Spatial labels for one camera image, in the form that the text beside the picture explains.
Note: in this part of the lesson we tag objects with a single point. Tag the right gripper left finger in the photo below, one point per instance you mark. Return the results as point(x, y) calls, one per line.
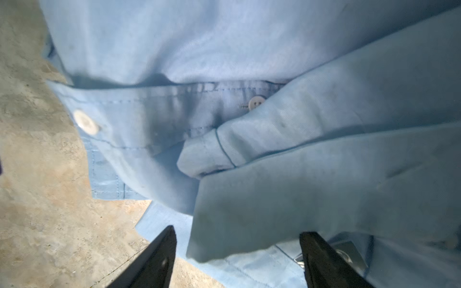
point(154, 266)

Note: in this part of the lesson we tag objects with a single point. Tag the light blue long sleeve shirt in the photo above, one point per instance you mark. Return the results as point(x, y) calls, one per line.
point(246, 123)

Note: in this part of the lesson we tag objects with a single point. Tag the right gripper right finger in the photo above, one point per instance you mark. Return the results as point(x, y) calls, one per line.
point(324, 267)

